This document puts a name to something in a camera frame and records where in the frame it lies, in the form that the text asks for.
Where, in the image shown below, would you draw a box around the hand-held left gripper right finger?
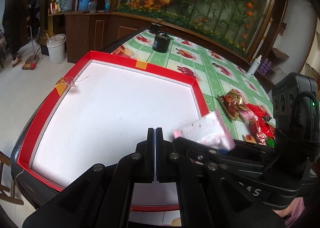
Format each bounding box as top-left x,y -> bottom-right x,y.
155,127 -> 287,228

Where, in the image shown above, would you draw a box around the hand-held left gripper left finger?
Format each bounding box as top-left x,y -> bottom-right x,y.
22,127 -> 156,228

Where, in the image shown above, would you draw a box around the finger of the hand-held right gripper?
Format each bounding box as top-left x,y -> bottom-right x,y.
232,140 -> 276,155
173,136 -> 273,176

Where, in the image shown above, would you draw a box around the white pink-edged snack packet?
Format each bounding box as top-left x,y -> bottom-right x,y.
173,109 -> 236,150

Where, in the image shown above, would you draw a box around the pink snack packet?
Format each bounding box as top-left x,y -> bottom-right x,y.
239,109 -> 254,125

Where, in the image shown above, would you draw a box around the red-rimmed white tray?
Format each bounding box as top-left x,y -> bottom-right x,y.
17,51 -> 209,212

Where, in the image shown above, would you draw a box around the person's right forearm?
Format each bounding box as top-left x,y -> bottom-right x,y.
272,197 -> 306,226

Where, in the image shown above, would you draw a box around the shiny red snack packet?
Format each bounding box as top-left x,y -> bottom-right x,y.
249,117 -> 276,146

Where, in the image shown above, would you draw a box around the large red snack packet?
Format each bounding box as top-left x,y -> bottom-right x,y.
246,103 -> 272,123

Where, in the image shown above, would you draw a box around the brown gold snack packet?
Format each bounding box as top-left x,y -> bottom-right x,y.
217,89 -> 247,120

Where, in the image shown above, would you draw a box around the purple bottles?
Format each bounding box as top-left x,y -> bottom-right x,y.
257,58 -> 273,75

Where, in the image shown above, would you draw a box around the white plastic bottle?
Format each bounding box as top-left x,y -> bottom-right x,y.
246,55 -> 263,78

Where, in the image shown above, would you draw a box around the green fruit-print tablecloth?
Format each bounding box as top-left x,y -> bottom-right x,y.
110,28 -> 277,148

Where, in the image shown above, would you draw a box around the black cylindrical container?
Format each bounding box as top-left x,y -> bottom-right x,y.
152,32 -> 173,53

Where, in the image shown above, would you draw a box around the crumpled clear tape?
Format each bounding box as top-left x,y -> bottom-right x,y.
59,76 -> 77,89

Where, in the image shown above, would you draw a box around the wooden cabinet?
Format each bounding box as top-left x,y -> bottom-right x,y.
47,10 -> 157,64

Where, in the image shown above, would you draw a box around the white plastic bucket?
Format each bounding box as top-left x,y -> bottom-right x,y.
46,34 -> 67,65

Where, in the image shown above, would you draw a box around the wooden chair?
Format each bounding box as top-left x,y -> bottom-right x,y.
0,152 -> 25,206

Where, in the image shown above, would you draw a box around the flower picture panel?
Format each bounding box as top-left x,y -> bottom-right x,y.
114,0 -> 278,57

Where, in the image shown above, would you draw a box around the broom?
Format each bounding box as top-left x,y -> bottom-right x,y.
22,25 -> 42,70

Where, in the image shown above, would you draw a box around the grey thermos jug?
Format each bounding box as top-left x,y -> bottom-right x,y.
59,0 -> 75,13

